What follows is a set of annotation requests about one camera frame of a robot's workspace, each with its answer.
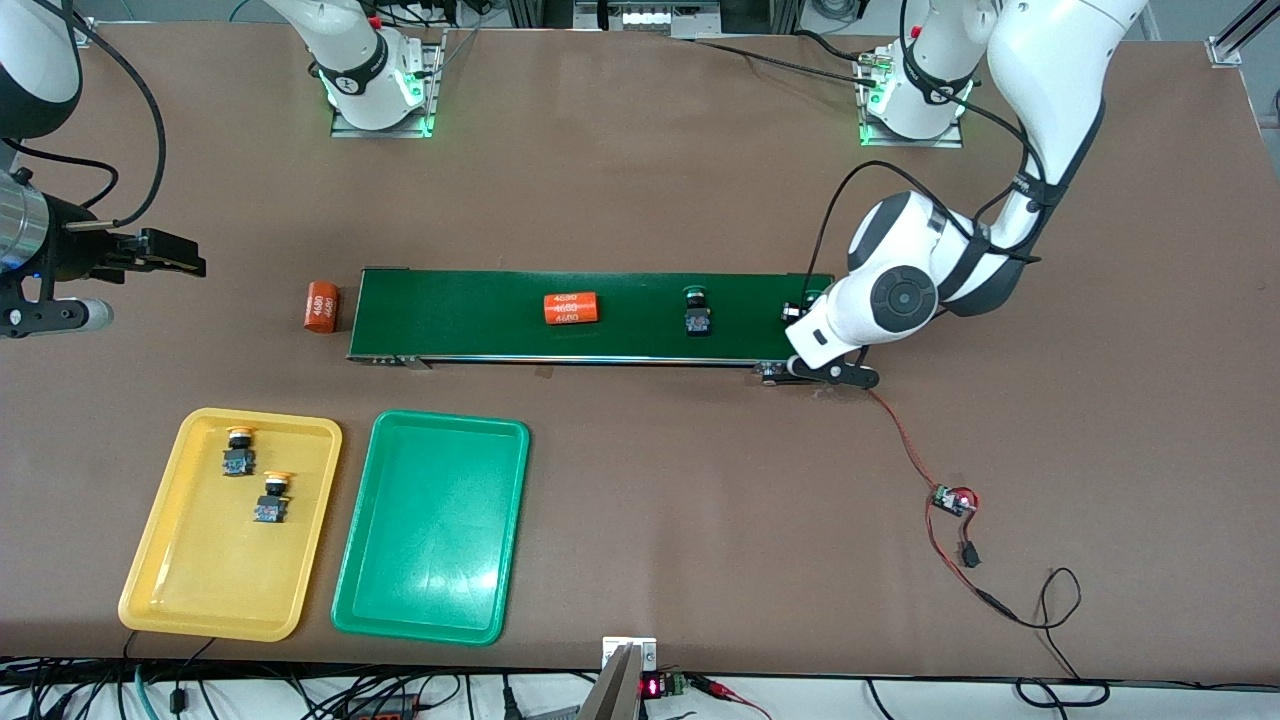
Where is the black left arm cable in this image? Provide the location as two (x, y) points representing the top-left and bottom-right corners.
(812, 0), (1046, 291)

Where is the green plastic tray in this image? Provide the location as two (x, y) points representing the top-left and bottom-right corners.
(330, 409), (531, 647)

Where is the short black right arm cable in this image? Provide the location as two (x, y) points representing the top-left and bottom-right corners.
(0, 138), (122, 216)

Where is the grey metal mounting bracket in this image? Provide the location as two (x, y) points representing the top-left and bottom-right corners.
(577, 636), (659, 720)

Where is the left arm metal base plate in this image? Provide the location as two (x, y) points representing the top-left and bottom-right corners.
(858, 45), (967, 150)

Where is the long black right arm cable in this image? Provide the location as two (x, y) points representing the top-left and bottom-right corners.
(60, 0), (169, 229)

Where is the red clip lead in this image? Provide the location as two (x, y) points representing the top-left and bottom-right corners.
(690, 676), (773, 720)

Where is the green conveyor belt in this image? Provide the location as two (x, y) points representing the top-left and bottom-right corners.
(346, 267), (846, 387)

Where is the black power cable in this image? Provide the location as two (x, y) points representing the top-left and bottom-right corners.
(665, 35), (886, 91)

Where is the yellow plastic tray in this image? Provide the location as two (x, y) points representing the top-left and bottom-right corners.
(118, 406), (344, 643)

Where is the silver machine box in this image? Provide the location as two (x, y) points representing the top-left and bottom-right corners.
(573, 0), (723, 39)

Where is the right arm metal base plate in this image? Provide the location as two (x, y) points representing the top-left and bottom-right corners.
(328, 28), (448, 140)

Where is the yellow push button switch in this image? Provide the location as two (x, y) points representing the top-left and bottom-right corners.
(252, 469), (292, 525)
(221, 426), (259, 479)

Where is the thin black cable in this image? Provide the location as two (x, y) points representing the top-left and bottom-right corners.
(975, 567), (1113, 709)

